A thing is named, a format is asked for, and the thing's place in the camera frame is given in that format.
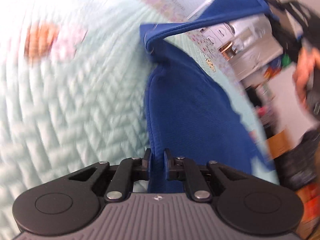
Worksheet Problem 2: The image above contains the blue knit sweater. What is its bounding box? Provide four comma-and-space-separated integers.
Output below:
140, 0, 276, 193

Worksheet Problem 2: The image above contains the person's right hand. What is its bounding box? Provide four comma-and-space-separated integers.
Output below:
292, 48, 319, 109

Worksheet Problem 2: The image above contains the white drawer cabinet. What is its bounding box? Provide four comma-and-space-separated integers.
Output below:
200, 23, 235, 52

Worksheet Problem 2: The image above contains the wooden dresser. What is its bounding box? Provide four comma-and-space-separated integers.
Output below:
266, 129, 292, 159

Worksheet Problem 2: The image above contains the mint quilted bee bedspread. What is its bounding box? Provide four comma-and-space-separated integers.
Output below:
0, 0, 279, 240

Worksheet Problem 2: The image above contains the black puffer jacket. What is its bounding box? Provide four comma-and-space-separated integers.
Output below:
274, 129, 319, 191

